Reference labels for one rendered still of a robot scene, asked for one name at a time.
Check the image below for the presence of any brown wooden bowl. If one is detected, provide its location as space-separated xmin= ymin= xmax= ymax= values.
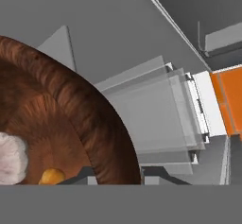
xmin=0 ymin=35 xmax=142 ymax=185

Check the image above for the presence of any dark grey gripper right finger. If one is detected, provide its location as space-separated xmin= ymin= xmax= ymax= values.
xmin=140 ymin=165 xmax=192 ymax=185

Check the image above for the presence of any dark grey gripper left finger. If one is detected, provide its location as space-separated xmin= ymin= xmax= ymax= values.
xmin=57 ymin=165 xmax=98 ymax=185

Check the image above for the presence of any grey fridge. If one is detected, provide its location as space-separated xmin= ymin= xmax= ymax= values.
xmin=0 ymin=0 xmax=242 ymax=185

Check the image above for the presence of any grey fridge shelf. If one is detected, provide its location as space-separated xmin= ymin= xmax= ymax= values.
xmin=37 ymin=25 xmax=78 ymax=73

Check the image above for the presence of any white garlic bulb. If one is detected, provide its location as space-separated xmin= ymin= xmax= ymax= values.
xmin=0 ymin=131 xmax=29 ymax=185

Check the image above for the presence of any golden chicken drumstick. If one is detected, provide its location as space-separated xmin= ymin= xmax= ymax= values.
xmin=38 ymin=167 xmax=67 ymax=185

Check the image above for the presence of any translucent fridge drawer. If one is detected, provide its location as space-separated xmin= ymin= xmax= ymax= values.
xmin=94 ymin=55 xmax=206 ymax=176

